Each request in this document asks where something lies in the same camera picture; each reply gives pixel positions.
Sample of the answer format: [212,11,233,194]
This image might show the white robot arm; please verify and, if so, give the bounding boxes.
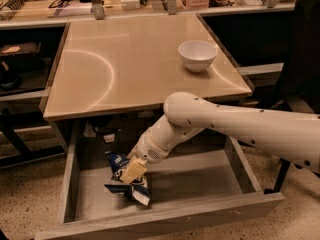
[120,92,320,183]

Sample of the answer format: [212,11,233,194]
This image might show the blue Kettle chip bag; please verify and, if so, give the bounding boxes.
[104,152,151,206]

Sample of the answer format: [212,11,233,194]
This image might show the black cable under table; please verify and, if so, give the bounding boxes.
[87,113,128,136]

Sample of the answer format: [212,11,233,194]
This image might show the open grey wooden drawer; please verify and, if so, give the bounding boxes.
[35,117,284,240]

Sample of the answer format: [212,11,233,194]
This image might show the white bowl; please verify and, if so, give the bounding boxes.
[178,40,217,72]

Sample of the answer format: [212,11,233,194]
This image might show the black office chair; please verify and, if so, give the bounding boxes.
[254,0,320,194]

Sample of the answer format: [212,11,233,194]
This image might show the white tag under table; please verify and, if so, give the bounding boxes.
[103,134,115,143]

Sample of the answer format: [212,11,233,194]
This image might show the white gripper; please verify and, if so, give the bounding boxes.
[120,133,169,183]

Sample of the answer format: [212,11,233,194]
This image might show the wooden table cabinet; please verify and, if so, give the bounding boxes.
[43,14,252,149]

